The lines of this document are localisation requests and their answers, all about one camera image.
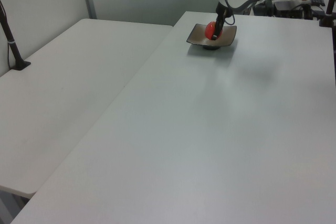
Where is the red apple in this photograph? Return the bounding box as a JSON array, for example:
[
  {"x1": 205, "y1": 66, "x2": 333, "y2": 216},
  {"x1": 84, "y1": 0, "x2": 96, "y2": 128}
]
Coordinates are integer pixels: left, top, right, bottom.
[{"x1": 205, "y1": 20, "x2": 224, "y2": 40}]

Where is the square brown ceramic plate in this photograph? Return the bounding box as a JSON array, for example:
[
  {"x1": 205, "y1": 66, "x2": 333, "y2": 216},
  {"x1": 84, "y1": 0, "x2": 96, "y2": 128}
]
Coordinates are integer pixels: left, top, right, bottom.
[{"x1": 186, "y1": 23, "x2": 237, "y2": 51}]

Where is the black flat box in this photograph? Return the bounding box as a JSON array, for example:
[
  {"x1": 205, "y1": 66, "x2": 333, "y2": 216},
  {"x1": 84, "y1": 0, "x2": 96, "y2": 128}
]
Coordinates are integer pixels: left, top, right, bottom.
[{"x1": 272, "y1": 0, "x2": 303, "y2": 18}]

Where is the dark clamp pole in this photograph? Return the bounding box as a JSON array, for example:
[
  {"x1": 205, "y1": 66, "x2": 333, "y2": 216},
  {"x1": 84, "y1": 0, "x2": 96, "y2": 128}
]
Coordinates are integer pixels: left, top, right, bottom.
[{"x1": 319, "y1": 0, "x2": 336, "y2": 28}]

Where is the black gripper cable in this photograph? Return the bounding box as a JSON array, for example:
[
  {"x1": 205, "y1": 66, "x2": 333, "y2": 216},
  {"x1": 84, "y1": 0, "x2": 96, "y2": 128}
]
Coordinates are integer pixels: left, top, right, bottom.
[{"x1": 225, "y1": 8, "x2": 236, "y2": 26}]

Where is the black camera pole with base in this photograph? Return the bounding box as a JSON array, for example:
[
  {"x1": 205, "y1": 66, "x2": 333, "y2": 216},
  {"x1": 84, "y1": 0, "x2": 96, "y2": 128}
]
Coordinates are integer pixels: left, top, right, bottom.
[{"x1": 0, "y1": 0, "x2": 32, "y2": 71}]

